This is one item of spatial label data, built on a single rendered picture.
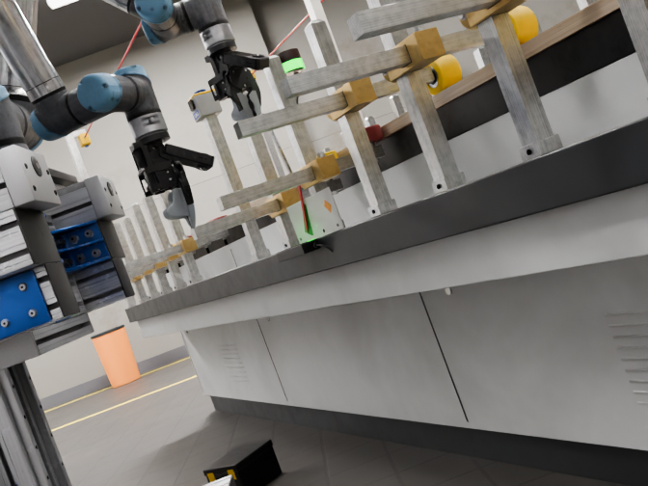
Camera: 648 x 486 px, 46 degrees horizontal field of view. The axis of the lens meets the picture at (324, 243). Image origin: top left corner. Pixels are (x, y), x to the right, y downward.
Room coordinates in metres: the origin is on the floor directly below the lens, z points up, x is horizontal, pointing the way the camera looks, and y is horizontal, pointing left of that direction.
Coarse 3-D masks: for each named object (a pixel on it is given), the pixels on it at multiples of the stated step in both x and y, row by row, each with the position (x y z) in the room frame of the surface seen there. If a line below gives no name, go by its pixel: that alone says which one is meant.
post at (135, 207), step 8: (136, 208) 3.41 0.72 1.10; (136, 216) 3.40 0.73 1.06; (136, 224) 3.43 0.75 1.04; (144, 224) 3.41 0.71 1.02; (144, 232) 3.41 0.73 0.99; (144, 240) 3.41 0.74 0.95; (152, 240) 3.42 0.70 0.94; (152, 248) 3.41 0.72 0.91; (160, 272) 3.41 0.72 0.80; (160, 280) 3.40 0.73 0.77
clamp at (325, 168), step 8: (320, 160) 1.76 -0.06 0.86; (328, 160) 1.77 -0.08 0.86; (336, 160) 1.78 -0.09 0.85; (304, 168) 1.82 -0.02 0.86; (312, 168) 1.78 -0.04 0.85; (320, 168) 1.76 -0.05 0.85; (328, 168) 1.77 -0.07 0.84; (336, 168) 1.77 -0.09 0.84; (320, 176) 1.76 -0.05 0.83; (328, 176) 1.76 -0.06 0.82; (304, 184) 1.85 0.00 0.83; (312, 184) 1.81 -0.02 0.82
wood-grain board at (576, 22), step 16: (608, 0) 1.21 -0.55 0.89; (576, 16) 1.28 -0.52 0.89; (592, 16) 1.25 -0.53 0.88; (544, 32) 1.35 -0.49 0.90; (560, 32) 1.31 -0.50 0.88; (576, 32) 1.29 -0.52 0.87; (528, 48) 1.39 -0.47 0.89; (544, 48) 1.36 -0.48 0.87; (464, 80) 1.57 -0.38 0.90; (480, 80) 1.52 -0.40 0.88; (432, 96) 1.67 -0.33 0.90; (448, 96) 1.62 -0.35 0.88; (384, 128) 1.87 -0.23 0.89; (400, 128) 1.81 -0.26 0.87
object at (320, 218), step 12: (324, 192) 1.77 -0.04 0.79; (300, 204) 1.90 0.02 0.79; (312, 204) 1.84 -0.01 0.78; (336, 204) 1.75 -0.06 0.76; (300, 216) 1.92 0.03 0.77; (312, 216) 1.86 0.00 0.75; (324, 216) 1.81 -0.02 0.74; (336, 216) 1.76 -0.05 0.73; (300, 228) 1.95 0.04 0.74; (312, 228) 1.88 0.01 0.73; (324, 228) 1.83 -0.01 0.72; (336, 228) 1.78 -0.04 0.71; (300, 240) 1.97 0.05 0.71
